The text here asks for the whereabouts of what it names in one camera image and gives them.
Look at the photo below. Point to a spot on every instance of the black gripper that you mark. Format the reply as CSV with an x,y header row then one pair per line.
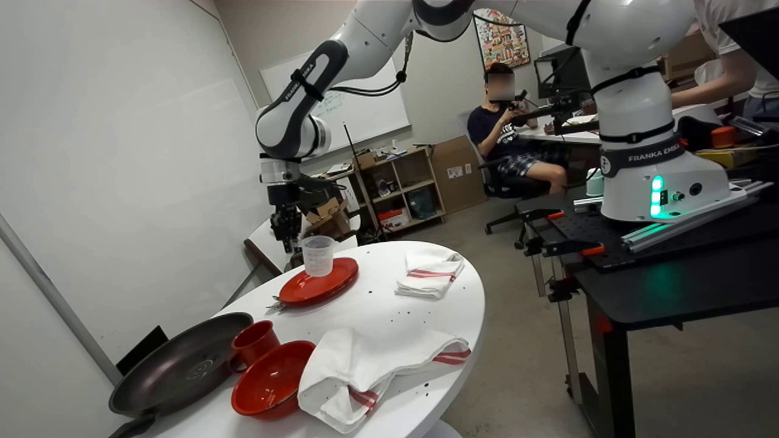
x,y
294,199

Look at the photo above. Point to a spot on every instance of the transparent plastic measuring jar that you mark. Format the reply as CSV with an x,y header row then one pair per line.
x,y
317,253

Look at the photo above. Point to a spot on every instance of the red plate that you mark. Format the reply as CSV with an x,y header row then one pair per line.
x,y
305,289

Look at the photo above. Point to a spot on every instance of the red cup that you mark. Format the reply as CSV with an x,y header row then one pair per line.
x,y
255,342

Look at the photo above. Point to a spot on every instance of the wooden shelf unit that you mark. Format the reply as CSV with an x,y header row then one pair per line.
x,y
401,187

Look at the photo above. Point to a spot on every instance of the small folded white towel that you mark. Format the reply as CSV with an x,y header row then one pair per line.
x,y
430,276

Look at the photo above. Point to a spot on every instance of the large white red-striped towel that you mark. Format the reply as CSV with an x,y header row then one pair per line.
x,y
348,373

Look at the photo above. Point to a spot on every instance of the red bowl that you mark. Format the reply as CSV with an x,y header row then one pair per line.
x,y
269,388

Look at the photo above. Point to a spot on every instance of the white whiteboard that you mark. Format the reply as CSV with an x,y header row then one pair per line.
x,y
348,118

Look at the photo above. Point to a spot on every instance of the cardboard box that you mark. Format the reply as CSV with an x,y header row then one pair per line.
x,y
459,174

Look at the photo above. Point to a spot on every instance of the dark frying pan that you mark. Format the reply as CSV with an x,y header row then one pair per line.
x,y
178,373

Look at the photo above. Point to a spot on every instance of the seated person in dark shirt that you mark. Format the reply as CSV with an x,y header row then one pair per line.
x,y
494,135

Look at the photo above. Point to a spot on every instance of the black office chair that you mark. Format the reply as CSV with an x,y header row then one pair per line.
x,y
494,185

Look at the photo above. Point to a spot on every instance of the black robot workbench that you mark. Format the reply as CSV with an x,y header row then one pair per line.
x,y
718,267

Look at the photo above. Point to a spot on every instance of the colourful wall poster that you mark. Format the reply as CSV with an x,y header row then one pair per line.
x,y
499,37

